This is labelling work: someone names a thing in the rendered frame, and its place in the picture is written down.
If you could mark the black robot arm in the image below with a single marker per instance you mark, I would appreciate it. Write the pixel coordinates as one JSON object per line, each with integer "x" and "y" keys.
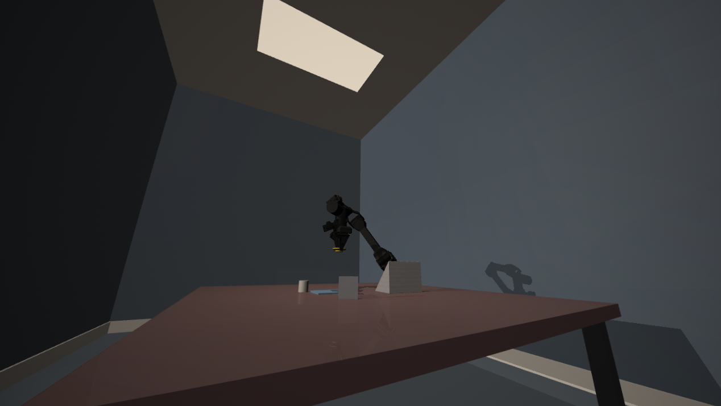
{"x": 336, "y": 207}

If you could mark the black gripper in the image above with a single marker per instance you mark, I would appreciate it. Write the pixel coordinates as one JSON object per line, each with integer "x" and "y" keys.
{"x": 340, "y": 235}

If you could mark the light blue flat mat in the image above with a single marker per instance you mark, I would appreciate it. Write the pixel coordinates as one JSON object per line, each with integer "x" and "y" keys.
{"x": 325, "y": 292}

